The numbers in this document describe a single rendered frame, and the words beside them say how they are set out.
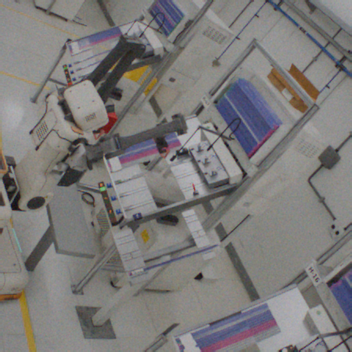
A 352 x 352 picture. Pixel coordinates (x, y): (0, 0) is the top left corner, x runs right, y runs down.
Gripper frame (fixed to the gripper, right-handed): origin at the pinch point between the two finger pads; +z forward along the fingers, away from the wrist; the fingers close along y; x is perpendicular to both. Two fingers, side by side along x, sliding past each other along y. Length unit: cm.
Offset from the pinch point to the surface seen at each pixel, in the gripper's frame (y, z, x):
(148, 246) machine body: -31, 49, 25
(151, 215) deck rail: -33.0, 14.0, 19.2
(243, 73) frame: 28, -20, -68
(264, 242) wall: 3, 170, -87
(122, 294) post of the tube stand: -63, 41, 51
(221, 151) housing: -8.2, 6.8, -36.3
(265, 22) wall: 205, 65, -185
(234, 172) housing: -27.3, 6.5, -36.4
